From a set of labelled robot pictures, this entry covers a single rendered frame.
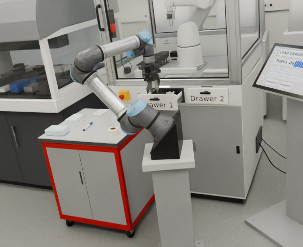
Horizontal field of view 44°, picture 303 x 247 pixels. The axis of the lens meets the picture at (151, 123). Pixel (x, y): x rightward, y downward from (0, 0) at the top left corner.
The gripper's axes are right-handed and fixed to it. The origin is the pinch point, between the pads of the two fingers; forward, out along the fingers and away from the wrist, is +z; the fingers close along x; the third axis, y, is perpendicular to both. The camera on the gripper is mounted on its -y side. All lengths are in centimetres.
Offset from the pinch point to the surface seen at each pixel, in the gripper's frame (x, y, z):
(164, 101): 5.9, -1.0, 8.1
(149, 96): -5.4, -1.1, 4.7
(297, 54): 90, -10, -18
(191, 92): 20.6, -15.6, 7.1
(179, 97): 12.7, -12.5, 9.7
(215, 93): 37.3, -15.6, 7.8
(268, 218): 73, 0, 93
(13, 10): -101, 4, -62
